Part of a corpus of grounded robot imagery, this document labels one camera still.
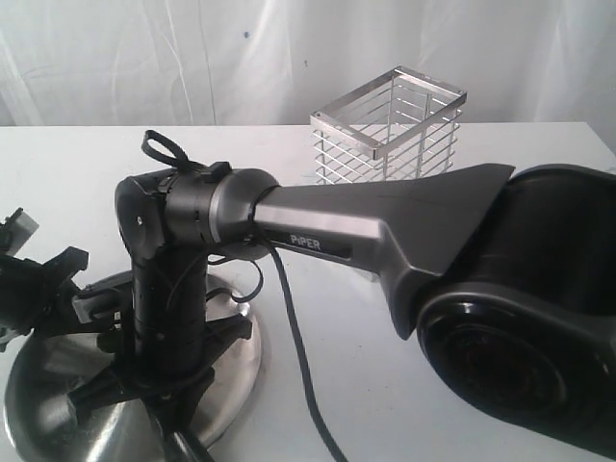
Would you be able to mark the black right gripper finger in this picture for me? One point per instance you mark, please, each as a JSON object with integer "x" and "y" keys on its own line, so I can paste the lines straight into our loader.
{"x": 223, "y": 333}
{"x": 170, "y": 402}

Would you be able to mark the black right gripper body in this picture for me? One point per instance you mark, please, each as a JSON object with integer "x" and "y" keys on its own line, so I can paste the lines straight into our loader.
{"x": 169, "y": 316}

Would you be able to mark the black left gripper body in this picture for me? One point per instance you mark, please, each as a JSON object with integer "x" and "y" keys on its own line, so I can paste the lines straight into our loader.
{"x": 24, "y": 296}

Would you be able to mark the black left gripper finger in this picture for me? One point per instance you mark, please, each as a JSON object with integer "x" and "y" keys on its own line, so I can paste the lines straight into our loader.
{"x": 64, "y": 266}
{"x": 60, "y": 318}

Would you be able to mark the black kitchen knife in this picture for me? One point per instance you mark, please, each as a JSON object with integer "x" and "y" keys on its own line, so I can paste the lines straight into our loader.
{"x": 185, "y": 447}

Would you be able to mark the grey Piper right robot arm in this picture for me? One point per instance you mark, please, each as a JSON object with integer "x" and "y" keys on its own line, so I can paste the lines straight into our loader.
{"x": 506, "y": 278}

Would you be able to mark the round stainless steel plate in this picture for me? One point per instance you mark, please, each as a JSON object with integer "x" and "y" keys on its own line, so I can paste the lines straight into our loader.
{"x": 40, "y": 427}

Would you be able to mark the white backdrop curtain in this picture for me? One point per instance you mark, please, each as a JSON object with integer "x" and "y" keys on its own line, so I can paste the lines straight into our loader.
{"x": 274, "y": 62}

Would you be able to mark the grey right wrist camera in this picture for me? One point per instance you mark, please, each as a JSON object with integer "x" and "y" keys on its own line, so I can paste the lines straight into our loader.
{"x": 100, "y": 303}

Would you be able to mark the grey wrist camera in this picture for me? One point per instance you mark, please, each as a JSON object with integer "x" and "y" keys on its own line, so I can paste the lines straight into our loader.
{"x": 100, "y": 303}
{"x": 16, "y": 231}

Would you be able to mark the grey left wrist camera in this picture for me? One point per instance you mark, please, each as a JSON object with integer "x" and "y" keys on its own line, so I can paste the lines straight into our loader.
{"x": 16, "y": 231}

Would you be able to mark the wire metal utensil holder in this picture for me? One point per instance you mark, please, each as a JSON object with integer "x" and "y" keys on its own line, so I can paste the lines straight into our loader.
{"x": 401, "y": 125}

